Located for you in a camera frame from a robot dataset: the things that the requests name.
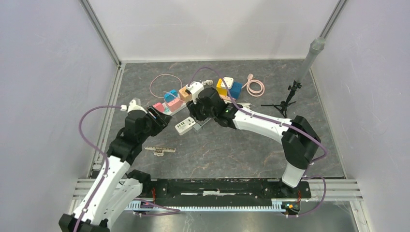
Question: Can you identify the yellow cube socket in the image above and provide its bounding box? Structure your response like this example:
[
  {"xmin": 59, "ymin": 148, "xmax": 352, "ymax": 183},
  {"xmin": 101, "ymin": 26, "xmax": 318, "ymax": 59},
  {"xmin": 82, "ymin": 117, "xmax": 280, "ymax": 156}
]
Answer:
[{"xmin": 216, "ymin": 79, "xmax": 228, "ymax": 96}]

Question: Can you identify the blue cube socket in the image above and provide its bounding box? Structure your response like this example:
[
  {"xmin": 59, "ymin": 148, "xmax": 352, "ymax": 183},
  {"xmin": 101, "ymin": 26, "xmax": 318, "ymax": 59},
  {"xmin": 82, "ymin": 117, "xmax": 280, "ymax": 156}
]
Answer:
[{"xmin": 229, "ymin": 82, "xmax": 243, "ymax": 99}]

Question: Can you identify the white square plug adapter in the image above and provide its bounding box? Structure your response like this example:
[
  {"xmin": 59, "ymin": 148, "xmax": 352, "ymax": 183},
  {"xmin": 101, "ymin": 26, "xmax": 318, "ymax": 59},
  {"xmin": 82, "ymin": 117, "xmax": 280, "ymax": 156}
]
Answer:
[{"xmin": 220, "ymin": 77, "xmax": 234, "ymax": 89}]

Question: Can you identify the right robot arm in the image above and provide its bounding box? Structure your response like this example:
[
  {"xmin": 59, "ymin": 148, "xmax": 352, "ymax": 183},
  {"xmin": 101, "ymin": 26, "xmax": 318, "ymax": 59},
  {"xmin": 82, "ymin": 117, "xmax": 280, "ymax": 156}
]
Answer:
[{"xmin": 183, "ymin": 85, "xmax": 321, "ymax": 197}]

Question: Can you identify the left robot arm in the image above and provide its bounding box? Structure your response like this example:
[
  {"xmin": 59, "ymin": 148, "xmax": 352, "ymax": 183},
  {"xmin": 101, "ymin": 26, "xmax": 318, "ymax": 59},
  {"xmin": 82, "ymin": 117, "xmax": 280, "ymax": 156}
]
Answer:
[{"xmin": 59, "ymin": 103, "xmax": 172, "ymax": 232}]

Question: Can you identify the pink square plug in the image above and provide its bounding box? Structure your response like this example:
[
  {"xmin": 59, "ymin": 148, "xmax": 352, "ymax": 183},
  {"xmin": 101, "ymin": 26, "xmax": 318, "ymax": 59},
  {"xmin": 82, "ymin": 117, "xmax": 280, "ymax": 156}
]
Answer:
[{"xmin": 166, "ymin": 98, "xmax": 183, "ymax": 112}]

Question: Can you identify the tan wooden cube plug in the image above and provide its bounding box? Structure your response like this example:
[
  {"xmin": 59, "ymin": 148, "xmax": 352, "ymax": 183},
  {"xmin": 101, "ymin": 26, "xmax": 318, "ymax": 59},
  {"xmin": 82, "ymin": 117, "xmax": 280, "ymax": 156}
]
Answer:
[{"xmin": 178, "ymin": 86, "xmax": 192, "ymax": 102}]

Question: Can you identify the blue plug adapter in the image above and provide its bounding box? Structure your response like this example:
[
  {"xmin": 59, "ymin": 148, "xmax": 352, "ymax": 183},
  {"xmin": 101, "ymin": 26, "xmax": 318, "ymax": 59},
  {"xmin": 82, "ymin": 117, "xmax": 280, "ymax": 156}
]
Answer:
[{"xmin": 163, "ymin": 89, "xmax": 178, "ymax": 103}]

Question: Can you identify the pink round socket base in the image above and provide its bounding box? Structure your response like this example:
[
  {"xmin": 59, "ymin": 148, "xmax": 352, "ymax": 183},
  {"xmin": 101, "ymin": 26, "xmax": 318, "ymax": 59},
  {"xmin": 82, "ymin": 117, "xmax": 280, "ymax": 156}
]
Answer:
[{"xmin": 220, "ymin": 95, "xmax": 231, "ymax": 101}]

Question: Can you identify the long white power strip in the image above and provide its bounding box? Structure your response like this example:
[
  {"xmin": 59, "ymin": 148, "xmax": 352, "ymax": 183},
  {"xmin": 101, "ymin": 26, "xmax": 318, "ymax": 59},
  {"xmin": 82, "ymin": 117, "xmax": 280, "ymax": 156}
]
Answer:
[{"xmin": 162, "ymin": 94, "xmax": 186, "ymax": 116}]

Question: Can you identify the small white power strip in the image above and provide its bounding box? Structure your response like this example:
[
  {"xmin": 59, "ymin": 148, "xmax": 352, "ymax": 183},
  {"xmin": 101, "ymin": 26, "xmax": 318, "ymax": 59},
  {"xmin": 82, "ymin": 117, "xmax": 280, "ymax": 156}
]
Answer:
[{"xmin": 175, "ymin": 116, "xmax": 196, "ymax": 135}]

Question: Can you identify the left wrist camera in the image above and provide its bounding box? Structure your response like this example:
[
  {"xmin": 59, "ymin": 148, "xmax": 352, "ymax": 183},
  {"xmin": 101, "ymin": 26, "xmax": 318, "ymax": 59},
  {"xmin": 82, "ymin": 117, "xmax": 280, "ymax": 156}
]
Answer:
[{"xmin": 127, "ymin": 98, "xmax": 147, "ymax": 113}]

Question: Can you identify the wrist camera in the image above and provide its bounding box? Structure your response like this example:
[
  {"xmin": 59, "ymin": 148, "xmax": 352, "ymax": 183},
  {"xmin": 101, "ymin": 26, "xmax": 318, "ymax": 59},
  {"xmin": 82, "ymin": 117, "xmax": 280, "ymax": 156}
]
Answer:
[
  {"xmin": 186, "ymin": 82, "xmax": 204, "ymax": 104},
  {"xmin": 127, "ymin": 98, "xmax": 147, "ymax": 113}
]

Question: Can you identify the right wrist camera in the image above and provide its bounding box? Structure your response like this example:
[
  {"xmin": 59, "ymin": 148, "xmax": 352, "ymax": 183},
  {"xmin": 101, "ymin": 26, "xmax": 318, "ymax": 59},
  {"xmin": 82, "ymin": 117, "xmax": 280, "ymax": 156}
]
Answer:
[{"xmin": 186, "ymin": 82, "xmax": 204, "ymax": 104}]

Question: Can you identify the thin pink charger cable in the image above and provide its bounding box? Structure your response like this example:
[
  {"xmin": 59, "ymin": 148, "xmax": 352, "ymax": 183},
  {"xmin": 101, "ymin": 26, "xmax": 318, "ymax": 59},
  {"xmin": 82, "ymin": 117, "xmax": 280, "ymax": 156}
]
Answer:
[{"xmin": 149, "ymin": 73, "xmax": 183, "ymax": 99}]

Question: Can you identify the pink coiled cable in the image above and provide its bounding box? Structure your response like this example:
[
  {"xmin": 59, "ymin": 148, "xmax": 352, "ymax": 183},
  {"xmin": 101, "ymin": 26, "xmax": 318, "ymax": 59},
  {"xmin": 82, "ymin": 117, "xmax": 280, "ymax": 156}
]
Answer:
[{"xmin": 241, "ymin": 73, "xmax": 265, "ymax": 98}]

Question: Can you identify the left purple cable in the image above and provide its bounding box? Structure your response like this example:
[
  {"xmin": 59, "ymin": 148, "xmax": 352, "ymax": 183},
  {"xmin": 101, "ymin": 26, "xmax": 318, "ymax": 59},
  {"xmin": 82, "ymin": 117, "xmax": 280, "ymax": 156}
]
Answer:
[{"xmin": 73, "ymin": 105, "xmax": 128, "ymax": 232}]

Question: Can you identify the purple cable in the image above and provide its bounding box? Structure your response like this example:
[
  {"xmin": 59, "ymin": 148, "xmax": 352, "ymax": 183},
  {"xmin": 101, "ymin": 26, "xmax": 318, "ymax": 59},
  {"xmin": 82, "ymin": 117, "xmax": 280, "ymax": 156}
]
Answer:
[
  {"xmin": 73, "ymin": 105, "xmax": 128, "ymax": 232},
  {"xmin": 187, "ymin": 66, "xmax": 328, "ymax": 218}
]

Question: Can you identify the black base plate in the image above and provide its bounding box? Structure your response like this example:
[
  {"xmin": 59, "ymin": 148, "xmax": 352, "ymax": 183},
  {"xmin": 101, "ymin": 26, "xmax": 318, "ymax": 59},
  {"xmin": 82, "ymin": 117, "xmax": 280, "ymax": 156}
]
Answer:
[{"xmin": 138, "ymin": 178, "xmax": 311, "ymax": 207}]

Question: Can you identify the white cable duct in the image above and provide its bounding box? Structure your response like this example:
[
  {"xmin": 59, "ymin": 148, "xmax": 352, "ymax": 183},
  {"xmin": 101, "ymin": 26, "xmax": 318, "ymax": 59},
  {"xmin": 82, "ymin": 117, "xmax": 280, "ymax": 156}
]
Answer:
[{"xmin": 124, "ymin": 200, "xmax": 300, "ymax": 213}]

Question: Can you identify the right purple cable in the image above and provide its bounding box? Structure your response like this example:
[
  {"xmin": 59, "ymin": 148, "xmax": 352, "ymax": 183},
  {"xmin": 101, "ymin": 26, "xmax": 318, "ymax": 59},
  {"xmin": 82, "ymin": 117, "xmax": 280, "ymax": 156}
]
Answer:
[{"xmin": 187, "ymin": 66, "xmax": 328, "ymax": 218}]

